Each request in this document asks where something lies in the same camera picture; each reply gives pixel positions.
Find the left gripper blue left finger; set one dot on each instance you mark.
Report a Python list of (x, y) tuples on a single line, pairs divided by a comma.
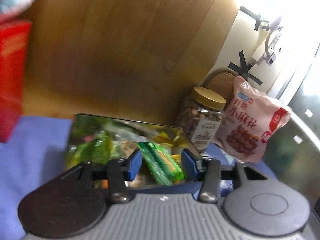
[(119, 171)]

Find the black tape cross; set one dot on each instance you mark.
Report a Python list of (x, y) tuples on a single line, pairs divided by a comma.
[(243, 69)]

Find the red gift bag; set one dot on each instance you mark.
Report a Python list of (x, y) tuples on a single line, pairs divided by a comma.
[(14, 44)]

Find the white wall charger with cable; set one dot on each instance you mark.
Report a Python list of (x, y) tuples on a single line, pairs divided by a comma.
[(266, 52)]

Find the bright green snack packet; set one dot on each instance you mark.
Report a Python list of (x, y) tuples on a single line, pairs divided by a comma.
[(162, 166)]

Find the round woven wooden board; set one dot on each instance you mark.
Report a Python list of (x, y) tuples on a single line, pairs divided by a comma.
[(221, 82)]

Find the pink twisted snack bag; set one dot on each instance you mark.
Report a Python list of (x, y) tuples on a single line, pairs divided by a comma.
[(249, 121)]

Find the wooden panel board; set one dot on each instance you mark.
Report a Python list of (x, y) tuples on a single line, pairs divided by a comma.
[(132, 59)]

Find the dark green vegetable snack packet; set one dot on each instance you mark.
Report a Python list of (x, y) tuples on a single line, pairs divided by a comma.
[(88, 140)]

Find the peanut jar with gold lid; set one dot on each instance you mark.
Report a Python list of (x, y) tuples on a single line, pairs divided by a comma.
[(200, 116)]

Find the black sheep print box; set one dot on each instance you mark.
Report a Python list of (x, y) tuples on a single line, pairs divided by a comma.
[(126, 136)]

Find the yellow peanut snack packet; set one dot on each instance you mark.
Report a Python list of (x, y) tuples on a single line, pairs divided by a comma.
[(170, 143)]

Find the blue printed tablecloth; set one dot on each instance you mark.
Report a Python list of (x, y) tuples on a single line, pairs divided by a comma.
[(33, 155)]

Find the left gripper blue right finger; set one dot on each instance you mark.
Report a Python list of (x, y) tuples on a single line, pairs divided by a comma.
[(205, 170)]

